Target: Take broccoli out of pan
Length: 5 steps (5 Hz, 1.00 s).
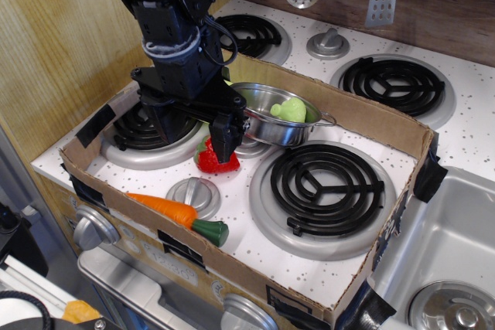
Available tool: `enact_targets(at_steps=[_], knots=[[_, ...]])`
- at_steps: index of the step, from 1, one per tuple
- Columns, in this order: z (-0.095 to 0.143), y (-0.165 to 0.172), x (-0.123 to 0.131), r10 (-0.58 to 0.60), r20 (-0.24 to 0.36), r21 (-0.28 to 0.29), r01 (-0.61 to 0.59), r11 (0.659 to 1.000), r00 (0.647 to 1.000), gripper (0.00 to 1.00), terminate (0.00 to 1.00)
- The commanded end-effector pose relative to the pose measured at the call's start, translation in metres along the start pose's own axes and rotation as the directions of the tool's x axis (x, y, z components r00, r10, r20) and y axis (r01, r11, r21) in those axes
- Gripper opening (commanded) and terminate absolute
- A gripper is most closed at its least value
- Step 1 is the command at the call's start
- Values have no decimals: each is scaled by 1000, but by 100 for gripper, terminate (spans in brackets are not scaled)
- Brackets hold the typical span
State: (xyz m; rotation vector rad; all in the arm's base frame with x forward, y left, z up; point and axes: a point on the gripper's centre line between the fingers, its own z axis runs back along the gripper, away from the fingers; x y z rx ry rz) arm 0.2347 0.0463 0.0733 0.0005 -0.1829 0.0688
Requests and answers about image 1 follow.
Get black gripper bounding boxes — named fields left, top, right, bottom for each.
left=131, top=38, right=246, bottom=164

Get light green toy broccoli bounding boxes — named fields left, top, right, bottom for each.
left=270, top=97, right=306, bottom=123

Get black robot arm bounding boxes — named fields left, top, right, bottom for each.
left=121, top=0, right=247, bottom=163

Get small silver metal pan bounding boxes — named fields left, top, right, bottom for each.
left=231, top=83, right=336, bottom=147

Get red toy strawberry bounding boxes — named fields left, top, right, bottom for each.
left=193, top=136, right=240, bottom=174

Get silver stovetop knob middle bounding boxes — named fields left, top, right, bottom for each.
left=235, top=137, right=279, bottom=160

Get silver stovetop knob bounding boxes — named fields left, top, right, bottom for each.
left=306, top=28, right=350, bottom=60
left=166, top=177, right=220, bottom=219
left=235, top=137, right=279, bottom=160

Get front left black burner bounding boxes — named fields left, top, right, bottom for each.
left=101, top=103, right=208, bottom=171

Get black burner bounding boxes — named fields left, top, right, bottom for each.
left=101, top=103, right=208, bottom=171
left=216, top=15, right=292, bottom=66
left=249, top=141, right=397, bottom=261
left=329, top=54, right=456, bottom=129

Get silver stovetop knob front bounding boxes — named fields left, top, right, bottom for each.
left=166, top=177, right=220, bottom=219

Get orange toy carrot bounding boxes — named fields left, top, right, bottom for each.
left=127, top=192, right=229, bottom=247

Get back left black burner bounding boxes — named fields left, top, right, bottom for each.
left=216, top=15, right=292, bottom=66

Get brown cardboard fence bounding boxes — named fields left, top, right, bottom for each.
left=60, top=56, right=438, bottom=329

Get front right black burner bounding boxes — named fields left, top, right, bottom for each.
left=249, top=141, right=397, bottom=261

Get silver oven knob left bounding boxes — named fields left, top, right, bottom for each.
left=73, top=206, right=120, bottom=251

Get silver oven knob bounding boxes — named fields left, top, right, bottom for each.
left=220, top=294, right=278, bottom=330
left=73, top=206, right=120, bottom=251

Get silver stovetop knob back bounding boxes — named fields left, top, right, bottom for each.
left=306, top=28, right=350, bottom=60

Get silver oven knob right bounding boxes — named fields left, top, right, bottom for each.
left=220, top=294, right=278, bottom=330

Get back right black burner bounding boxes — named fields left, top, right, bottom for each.
left=329, top=54, right=456, bottom=129

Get hanging silver spatula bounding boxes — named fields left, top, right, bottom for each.
left=365, top=0, right=397, bottom=29

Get yellow cloth scrap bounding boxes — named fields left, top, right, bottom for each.
left=61, top=300, right=101, bottom=324

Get silver toy sink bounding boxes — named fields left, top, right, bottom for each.
left=371, top=167, right=494, bottom=329

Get silver sink drain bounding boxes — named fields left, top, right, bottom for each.
left=407, top=281, right=494, bottom=329

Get silver oven door handle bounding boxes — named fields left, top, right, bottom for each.
left=77, top=247, right=191, bottom=329

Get black cable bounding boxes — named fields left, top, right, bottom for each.
left=0, top=290, right=53, bottom=330

